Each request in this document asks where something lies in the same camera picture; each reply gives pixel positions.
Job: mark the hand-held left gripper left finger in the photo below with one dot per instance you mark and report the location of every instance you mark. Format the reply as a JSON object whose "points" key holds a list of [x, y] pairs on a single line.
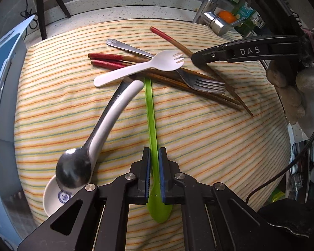
{"points": [[146, 177]]}

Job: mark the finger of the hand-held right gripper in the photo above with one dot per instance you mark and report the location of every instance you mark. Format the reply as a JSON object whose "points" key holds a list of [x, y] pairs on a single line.
{"points": [[246, 51]]}

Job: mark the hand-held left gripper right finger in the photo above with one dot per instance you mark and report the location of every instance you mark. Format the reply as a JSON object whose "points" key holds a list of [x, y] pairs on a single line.
{"points": [[162, 177]]}

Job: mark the green plastic spoon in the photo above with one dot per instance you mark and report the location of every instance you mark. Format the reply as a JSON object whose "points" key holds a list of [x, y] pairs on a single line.
{"points": [[151, 125]]}

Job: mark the metal fork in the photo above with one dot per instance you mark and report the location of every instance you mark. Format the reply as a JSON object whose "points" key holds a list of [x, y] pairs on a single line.
{"points": [[198, 83]]}

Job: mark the red-tipped wooden chopstick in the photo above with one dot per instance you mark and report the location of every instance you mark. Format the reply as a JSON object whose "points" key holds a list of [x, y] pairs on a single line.
{"points": [[110, 66], [104, 56], [104, 63], [172, 41]]}

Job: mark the person's right hand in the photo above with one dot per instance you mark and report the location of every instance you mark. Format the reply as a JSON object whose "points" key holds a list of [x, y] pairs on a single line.
{"points": [[287, 89]]}

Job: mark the green package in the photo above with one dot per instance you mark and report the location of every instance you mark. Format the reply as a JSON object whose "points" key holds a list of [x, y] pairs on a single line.
{"points": [[244, 11]]}

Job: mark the orange fruit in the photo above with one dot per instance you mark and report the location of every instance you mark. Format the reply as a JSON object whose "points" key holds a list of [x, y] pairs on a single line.
{"points": [[227, 17]]}

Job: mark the striped cloth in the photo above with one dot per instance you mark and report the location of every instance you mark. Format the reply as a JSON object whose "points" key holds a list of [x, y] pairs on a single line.
{"points": [[198, 149]]}

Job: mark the white ceramic spoon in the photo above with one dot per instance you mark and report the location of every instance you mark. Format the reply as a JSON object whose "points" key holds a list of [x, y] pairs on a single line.
{"points": [[112, 112]]}

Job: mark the metal spoon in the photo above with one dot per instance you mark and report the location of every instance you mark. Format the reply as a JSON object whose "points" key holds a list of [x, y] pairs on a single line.
{"points": [[73, 168]]}

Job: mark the white plastic spork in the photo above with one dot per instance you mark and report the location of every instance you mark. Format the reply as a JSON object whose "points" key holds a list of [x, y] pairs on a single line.
{"points": [[136, 68]]}

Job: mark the stack of plates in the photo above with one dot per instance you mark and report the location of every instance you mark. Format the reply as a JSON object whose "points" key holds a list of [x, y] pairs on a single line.
{"points": [[312, 164]]}

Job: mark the black bag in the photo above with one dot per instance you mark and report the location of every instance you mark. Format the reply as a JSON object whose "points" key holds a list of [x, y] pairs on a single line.
{"points": [[298, 219]]}

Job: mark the black tripod legs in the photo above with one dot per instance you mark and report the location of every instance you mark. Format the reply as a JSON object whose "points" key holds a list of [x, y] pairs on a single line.
{"points": [[40, 10]]}

